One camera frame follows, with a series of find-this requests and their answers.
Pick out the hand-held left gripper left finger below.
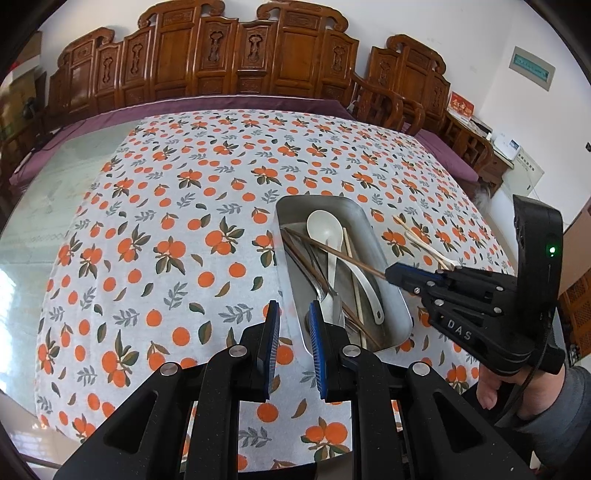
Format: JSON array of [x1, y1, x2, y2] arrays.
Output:
[[55, 300, 281, 480]]

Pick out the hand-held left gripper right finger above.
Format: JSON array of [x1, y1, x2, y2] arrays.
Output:
[[307, 300, 541, 480]]

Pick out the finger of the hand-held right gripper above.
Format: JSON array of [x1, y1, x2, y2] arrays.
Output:
[[406, 284, 509, 320], [385, 262, 521, 301]]

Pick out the metal spoon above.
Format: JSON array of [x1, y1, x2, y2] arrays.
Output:
[[302, 247, 346, 326]]

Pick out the dark wooden chopstick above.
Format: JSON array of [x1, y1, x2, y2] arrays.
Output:
[[281, 229, 383, 350], [285, 227, 393, 281]]

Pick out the large white spoon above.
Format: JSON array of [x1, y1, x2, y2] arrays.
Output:
[[306, 209, 345, 301]]

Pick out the rectangular metal tray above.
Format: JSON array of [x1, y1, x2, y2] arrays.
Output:
[[276, 195, 413, 356]]

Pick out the person's right forearm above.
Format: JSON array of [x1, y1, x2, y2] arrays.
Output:
[[501, 369, 591, 472]]

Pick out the person's right hand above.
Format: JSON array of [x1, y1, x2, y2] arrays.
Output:
[[475, 364, 568, 419]]

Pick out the brown wooden cabinet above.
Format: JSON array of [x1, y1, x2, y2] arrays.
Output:
[[558, 217, 591, 370]]

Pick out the purple armchair cushion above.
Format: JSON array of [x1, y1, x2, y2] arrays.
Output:
[[416, 129, 478, 183]]

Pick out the white device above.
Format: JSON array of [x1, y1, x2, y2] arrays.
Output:
[[492, 131, 522, 160]]

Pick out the wooden side table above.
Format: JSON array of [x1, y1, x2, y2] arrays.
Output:
[[443, 111, 515, 195]]

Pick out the orange print tablecloth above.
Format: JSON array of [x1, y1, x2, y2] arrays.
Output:
[[34, 108, 518, 480]]

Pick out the red box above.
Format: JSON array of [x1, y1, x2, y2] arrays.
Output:
[[449, 91, 475, 121]]

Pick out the carved wooden armchair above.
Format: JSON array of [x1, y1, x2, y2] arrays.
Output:
[[351, 34, 451, 137]]

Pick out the purple bench cushion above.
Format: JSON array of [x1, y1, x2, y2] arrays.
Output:
[[9, 95, 352, 181]]

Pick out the carved wooden bench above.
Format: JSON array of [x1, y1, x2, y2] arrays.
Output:
[[46, 0, 361, 121]]

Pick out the stacked cardboard boxes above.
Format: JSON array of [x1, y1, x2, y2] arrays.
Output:
[[0, 32, 47, 139]]

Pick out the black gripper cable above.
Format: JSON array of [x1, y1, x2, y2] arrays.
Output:
[[496, 314, 557, 426]]

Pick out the beige wall panel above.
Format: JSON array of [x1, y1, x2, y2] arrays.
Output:
[[503, 157, 546, 197]]

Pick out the grey wall panel box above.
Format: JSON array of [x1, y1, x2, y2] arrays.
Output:
[[508, 45, 557, 90]]

